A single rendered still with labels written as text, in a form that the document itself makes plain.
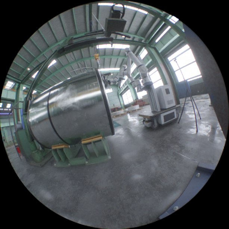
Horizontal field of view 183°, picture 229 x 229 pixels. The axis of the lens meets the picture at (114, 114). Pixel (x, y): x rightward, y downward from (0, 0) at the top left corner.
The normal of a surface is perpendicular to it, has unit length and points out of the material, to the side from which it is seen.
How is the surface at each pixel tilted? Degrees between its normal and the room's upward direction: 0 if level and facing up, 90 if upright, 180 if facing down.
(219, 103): 90
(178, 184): 0
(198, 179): 0
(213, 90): 90
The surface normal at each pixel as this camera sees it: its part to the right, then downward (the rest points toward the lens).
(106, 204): -0.27, -0.96
